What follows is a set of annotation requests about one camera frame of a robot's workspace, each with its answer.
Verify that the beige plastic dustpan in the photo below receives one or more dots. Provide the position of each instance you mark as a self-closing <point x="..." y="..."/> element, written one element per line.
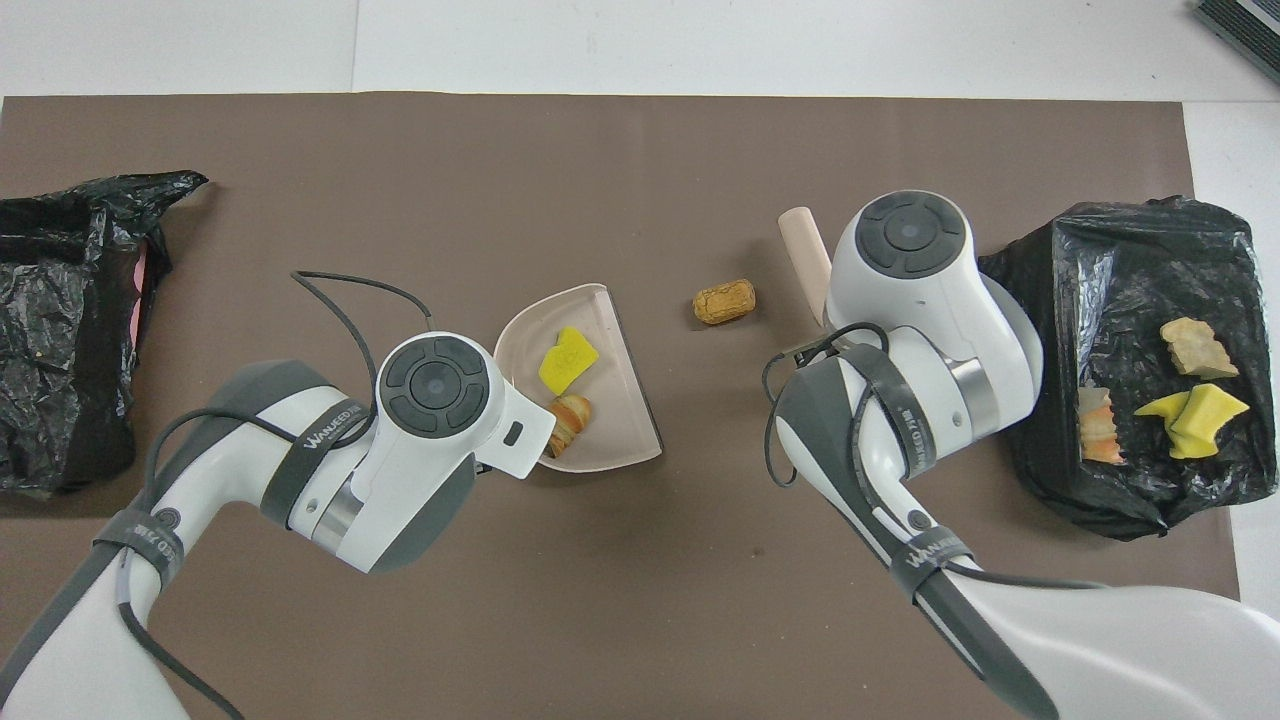
<point x="620" y="400"/>

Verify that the orange striped foam piece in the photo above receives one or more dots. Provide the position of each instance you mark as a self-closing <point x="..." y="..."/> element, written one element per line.
<point x="572" y="420"/>
<point x="1100" y="425"/>

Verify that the beige hand brush black bristles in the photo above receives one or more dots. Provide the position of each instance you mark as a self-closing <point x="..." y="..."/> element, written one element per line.
<point x="805" y="255"/>

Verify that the black plastic trash bag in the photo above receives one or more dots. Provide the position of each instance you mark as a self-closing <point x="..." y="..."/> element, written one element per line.
<point x="1110" y="300"/>
<point x="60" y="300"/>

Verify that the brown cork-like trash piece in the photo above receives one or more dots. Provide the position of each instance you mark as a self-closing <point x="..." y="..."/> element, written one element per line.
<point x="724" y="303"/>

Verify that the dark grey ribbed device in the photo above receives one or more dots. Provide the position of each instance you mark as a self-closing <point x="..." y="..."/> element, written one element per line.
<point x="1245" y="25"/>

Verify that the pale trash piece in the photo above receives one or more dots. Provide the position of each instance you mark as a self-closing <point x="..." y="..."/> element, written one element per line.
<point x="1198" y="348"/>

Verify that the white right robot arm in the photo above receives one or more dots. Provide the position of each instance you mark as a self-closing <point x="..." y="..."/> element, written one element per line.
<point x="930" y="330"/>

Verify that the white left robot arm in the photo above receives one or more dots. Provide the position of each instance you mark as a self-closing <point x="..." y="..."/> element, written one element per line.
<point x="420" y="470"/>

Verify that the brown paper table mat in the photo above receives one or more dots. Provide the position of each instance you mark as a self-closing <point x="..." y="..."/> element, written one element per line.
<point x="600" y="150"/>

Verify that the small yellow sponge piece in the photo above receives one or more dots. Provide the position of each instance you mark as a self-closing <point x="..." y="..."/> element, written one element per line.
<point x="1162" y="408"/>

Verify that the pink plastic bin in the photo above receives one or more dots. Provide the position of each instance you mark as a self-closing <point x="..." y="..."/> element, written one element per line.
<point x="141" y="295"/>

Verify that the notched yellow sponge piece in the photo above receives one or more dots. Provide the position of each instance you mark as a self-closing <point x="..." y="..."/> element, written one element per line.
<point x="1210" y="420"/>

